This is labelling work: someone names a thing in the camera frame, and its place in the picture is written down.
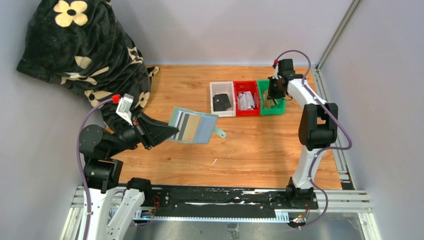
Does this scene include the black cards in white bin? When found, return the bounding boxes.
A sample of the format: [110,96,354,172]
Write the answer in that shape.
[212,93,232,112]

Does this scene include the green plastic bin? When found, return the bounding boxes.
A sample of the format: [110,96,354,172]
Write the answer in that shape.
[256,79,286,116]

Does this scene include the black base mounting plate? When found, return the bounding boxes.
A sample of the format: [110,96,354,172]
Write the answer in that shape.
[140,185,318,220]

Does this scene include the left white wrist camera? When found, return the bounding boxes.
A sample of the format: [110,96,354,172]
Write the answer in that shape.
[111,93,134,126]

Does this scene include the purple cable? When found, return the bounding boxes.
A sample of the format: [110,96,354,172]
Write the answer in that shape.
[76,94,122,240]
[273,49,353,230]

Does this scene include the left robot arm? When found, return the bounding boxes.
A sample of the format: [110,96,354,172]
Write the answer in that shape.
[77,112,179,240]

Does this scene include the white plastic bin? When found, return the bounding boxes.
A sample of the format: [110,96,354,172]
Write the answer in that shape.
[209,81,236,117]

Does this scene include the gold cards in green bin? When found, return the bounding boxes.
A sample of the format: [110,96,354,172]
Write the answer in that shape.
[262,91,278,109]

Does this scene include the red plastic bin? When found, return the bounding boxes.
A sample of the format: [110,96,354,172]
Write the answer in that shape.
[233,81,261,117]

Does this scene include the aluminium frame rail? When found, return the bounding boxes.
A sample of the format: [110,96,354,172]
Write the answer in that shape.
[60,183,381,240]

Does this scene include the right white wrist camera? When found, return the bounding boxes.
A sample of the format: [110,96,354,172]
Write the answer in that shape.
[271,58,295,79]

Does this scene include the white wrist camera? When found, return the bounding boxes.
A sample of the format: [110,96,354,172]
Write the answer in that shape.
[271,58,295,79]
[111,93,134,126]

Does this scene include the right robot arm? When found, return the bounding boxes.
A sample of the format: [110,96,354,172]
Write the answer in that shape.
[268,59,338,209]

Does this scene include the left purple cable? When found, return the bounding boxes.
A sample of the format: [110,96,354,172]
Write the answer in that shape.
[76,94,122,240]

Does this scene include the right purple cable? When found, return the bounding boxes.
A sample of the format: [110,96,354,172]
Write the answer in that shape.
[273,49,353,230]

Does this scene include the black floral blanket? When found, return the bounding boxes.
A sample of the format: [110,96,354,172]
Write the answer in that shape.
[16,0,160,132]

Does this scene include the white cards in red bin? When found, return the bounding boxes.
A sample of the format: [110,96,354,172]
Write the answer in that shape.
[237,91,259,111]

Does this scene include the gold card in holder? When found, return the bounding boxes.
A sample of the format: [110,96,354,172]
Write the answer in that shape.
[182,114,201,142]

